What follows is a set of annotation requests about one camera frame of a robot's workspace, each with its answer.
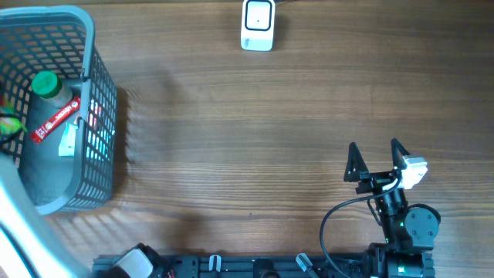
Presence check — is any green Haribo gummy bag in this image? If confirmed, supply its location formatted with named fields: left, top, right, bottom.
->
left=1, top=97, right=27, bottom=144

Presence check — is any white barcode scanner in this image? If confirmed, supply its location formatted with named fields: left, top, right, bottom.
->
left=240, top=0, right=276, bottom=52

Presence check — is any grey plastic shopping basket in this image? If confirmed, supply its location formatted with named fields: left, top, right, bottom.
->
left=1, top=5, right=117, bottom=215

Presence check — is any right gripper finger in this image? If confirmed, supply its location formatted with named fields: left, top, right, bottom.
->
left=343, top=142, right=369, bottom=182
left=391, top=138, right=410, bottom=169

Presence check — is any green lid jar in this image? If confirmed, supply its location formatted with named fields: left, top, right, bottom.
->
left=31, top=71, right=73, bottom=108

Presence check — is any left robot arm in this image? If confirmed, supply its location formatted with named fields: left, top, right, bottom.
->
left=1, top=154, right=167, bottom=277

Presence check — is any teal tissue packet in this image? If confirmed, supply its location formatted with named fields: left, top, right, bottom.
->
left=58, top=123, right=78, bottom=157

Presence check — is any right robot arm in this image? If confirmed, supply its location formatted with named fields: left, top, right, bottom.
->
left=343, top=138, right=441, bottom=277

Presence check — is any red stick snack packet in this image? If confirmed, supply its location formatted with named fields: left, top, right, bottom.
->
left=29, top=97, right=80, bottom=144

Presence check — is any black mounting rail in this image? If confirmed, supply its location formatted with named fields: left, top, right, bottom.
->
left=92, top=253, right=435, bottom=278

